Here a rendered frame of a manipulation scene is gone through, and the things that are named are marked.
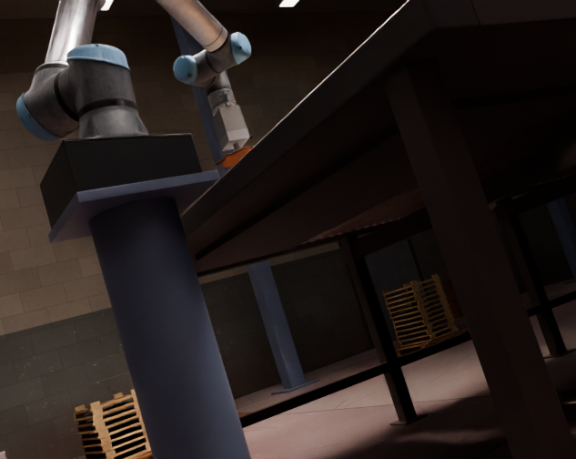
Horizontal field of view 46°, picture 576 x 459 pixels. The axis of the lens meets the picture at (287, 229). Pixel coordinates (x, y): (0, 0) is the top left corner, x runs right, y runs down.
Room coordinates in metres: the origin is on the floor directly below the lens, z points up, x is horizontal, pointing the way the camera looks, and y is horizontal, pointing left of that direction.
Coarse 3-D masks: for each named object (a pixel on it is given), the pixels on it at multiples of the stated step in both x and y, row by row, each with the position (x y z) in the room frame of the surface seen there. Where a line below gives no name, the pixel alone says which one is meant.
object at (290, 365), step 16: (176, 32) 6.31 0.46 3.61; (192, 48) 6.23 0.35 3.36; (208, 112) 6.21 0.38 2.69; (208, 128) 6.26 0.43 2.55; (256, 272) 6.21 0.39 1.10; (256, 288) 6.29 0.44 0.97; (272, 288) 6.27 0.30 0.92; (272, 304) 6.24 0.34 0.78; (272, 320) 6.21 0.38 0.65; (272, 336) 6.26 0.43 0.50; (288, 336) 6.27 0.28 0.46; (288, 352) 6.25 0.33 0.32; (288, 368) 6.22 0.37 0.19; (288, 384) 6.24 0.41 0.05; (304, 384) 6.17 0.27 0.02
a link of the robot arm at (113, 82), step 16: (80, 48) 1.25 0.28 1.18; (96, 48) 1.25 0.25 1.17; (112, 48) 1.26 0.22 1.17; (80, 64) 1.25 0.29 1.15; (96, 64) 1.24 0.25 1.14; (112, 64) 1.26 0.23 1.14; (64, 80) 1.27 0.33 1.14; (80, 80) 1.25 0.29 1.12; (96, 80) 1.24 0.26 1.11; (112, 80) 1.25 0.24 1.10; (128, 80) 1.28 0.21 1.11; (64, 96) 1.28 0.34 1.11; (80, 96) 1.25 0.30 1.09; (96, 96) 1.24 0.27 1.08; (112, 96) 1.24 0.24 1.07; (128, 96) 1.27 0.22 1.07
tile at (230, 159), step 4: (240, 148) 1.85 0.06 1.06; (244, 148) 1.85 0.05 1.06; (248, 148) 1.85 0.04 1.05; (236, 152) 1.85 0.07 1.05; (240, 152) 1.86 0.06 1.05; (244, 152) 1.87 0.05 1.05; (228, 156) 1.86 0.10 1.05; (232, 156) 1.87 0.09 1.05; (236, 156) 1.88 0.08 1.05; (240, 156) 1.90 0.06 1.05; (220, 160) 1.90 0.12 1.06; (224, 160) 1.89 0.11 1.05; (228, 160) 1.91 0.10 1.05; (232, 160) 1.92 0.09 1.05; (236, 160) 1.93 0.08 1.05; (216, 164) 1.92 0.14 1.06; (220, 164) 1.92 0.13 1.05; (224, 164) 1.93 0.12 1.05; (228, 164) 1.94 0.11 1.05; (232, 164) 1.96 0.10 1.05
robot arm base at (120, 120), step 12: (84, 108) 1.25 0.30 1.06; (96, 108) 1.24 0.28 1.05; (108, 108) 1.24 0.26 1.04; (120, 108) 1.25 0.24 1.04; (132, 108) 1.27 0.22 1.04; (84, 120) 1.25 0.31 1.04; (96, 120) 1.23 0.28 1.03; (108, 120) 1.23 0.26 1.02; (120, 120) 1.24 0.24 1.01; (132, 120) 1.25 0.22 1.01; (84, 132) 1.24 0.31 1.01; (96, 132) 1.23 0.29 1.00; (108, 132) 1.22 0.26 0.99; (120, 132) 1.23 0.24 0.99; (132, 132) 1.24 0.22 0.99; (144, 132) 1.28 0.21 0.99
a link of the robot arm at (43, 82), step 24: (72, 0) 1.44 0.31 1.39; (96, 0) 1.49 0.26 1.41; (72, 24) 1.41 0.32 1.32; (48, 48) 1.40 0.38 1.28; (72, 48) 1.39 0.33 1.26; (48, 72) 1.33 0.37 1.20; (24, 96) 1.34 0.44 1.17; (48, 96) 1.29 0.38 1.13; (24, 120) 1.34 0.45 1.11; (48, 120) 1.32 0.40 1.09; (72, 120) 1.32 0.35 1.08
